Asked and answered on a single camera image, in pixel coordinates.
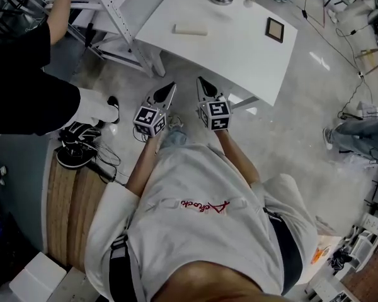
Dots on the person's right forearm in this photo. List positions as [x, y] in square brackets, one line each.
[236, 156]

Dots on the white box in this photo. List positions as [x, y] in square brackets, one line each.
[37, 278]

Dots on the white metal rack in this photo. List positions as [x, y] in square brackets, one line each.
[113, 14]

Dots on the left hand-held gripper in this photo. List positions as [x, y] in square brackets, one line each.
[148, 119]

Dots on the white table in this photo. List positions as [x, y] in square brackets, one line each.
[233, 52]

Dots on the white compartment organizer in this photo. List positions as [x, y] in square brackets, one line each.
[330, 291]

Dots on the wooden stand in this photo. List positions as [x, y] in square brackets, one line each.
[376, 58]

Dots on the person's left forearm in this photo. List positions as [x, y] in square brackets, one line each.
[143, 168]

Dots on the person's white shoe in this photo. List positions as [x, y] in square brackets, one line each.
[175, 121]

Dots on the cream rectangular block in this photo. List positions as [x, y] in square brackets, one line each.
[189, 29]

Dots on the orange packet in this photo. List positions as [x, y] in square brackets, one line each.
[317, 255]

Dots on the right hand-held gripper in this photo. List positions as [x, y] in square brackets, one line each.
[217, 115]

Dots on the person's white shirt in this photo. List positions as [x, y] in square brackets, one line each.
[192, 241]

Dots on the person's blue jeans leg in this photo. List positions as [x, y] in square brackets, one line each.
[174, 137]

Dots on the dark picture frame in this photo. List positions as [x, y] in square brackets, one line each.
[274, 30]

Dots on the small white shelf unit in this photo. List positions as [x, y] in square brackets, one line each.
[363, 248]

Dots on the wooden slatted bench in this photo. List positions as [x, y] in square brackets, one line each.
[63, 215]

